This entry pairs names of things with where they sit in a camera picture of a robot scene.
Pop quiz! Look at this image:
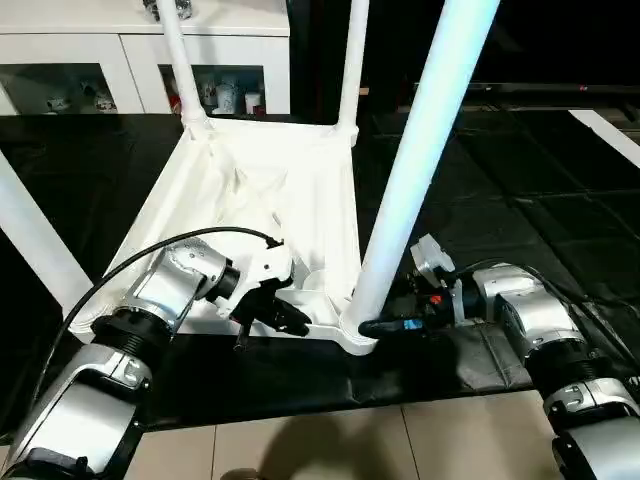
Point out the white plastic table top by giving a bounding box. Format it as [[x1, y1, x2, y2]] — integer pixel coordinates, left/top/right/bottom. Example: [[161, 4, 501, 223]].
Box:
[[68, 117, 382, 358]]

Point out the white flat strip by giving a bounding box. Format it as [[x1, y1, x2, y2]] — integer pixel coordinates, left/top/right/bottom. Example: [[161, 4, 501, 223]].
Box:
[[568, 109, 640, 170]]

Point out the black box with label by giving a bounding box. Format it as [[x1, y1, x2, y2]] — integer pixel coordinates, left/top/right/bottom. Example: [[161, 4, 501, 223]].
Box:
[[288, 0, 476, 127]]

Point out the black long rail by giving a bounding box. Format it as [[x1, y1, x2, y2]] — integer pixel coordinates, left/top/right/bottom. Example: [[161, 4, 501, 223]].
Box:
[[469, 82, 640, 95]]

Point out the black work mat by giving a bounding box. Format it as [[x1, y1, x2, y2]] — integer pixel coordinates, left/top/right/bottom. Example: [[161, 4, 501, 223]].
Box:
[[0, 107, 640, 432]]

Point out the white glass door cabinet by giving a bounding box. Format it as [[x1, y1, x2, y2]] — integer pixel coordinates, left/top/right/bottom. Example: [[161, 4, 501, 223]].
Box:
[[0, 0, 292, 117]]

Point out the dark crumpled bundle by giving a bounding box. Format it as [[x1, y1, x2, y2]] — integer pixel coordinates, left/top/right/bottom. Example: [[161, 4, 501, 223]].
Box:
[[142, 0, 195, 20]]

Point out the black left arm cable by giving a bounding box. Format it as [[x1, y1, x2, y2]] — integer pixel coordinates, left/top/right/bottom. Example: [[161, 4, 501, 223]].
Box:
[[29, 227, 285, 417]]

